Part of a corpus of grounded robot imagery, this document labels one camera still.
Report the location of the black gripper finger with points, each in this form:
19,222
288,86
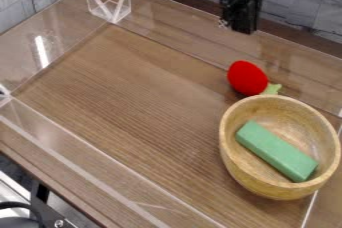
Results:
241,18

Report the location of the red plush strawberry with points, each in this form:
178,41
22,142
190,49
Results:
249,80

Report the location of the wooden bowl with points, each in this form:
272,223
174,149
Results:
299,124

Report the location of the green rectangular block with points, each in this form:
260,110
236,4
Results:
279,153

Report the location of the clear acrylic table enclosure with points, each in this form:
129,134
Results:
116,93

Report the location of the black metal table frame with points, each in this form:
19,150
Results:
60,214

